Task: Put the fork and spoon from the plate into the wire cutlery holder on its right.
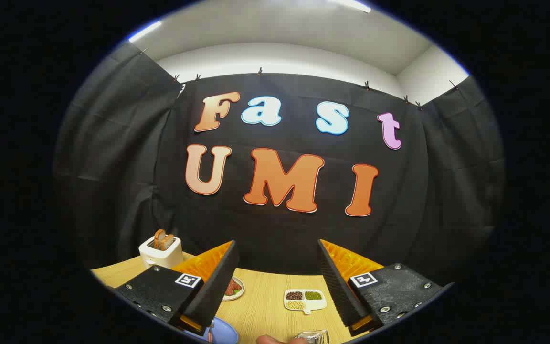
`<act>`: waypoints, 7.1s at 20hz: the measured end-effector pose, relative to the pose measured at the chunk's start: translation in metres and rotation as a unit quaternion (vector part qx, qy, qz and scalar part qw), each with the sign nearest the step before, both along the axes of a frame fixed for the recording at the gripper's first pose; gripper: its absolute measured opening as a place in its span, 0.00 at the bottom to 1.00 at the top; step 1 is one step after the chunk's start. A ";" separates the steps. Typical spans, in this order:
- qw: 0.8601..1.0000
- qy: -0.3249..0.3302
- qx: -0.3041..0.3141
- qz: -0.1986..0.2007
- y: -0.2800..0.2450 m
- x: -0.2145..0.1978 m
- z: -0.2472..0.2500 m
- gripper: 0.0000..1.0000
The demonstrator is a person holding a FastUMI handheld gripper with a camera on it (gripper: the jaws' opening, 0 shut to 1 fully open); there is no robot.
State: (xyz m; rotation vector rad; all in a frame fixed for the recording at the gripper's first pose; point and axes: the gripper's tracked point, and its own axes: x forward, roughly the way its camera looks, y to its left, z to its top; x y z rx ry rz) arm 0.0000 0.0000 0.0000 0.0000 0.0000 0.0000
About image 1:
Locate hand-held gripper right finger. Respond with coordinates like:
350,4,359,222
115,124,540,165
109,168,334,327
317,239,453,336

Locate blue round plate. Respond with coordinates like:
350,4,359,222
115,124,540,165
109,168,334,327
184,318,240,344

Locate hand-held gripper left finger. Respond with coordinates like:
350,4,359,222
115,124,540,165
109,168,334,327
114,240,240,336

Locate toasted bread slices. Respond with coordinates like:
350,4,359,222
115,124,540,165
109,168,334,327
154,229,175,251

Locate ceiling light strip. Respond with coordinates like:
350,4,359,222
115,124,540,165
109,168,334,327
328,0,372,13
128,20,162,43

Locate oval white food plate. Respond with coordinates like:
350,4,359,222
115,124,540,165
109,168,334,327
222,277,245,301

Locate cream white toaster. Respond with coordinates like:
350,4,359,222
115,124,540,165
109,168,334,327
139,236,184,269

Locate white divided bean dish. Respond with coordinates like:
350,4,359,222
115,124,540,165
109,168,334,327
284,289,327,315

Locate perforated metal tray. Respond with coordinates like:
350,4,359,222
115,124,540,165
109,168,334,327
296,330,329,344

